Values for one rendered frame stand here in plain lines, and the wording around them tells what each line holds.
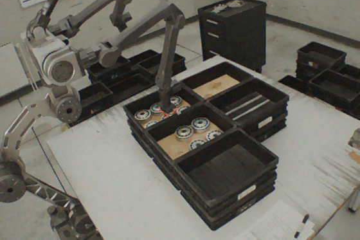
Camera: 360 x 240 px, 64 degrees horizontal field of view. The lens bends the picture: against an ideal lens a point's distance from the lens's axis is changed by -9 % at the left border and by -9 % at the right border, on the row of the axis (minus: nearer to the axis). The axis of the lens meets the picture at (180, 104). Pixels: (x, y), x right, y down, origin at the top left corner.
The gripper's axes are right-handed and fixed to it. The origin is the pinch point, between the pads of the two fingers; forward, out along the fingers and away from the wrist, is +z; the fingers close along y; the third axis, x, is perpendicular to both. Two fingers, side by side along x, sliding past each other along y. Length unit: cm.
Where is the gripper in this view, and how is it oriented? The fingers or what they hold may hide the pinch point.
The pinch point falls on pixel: (168, 116)
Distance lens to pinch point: 181.8
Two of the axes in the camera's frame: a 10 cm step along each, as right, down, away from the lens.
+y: -6.1, -4.1, 6.8
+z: 1.3, 7.9, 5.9
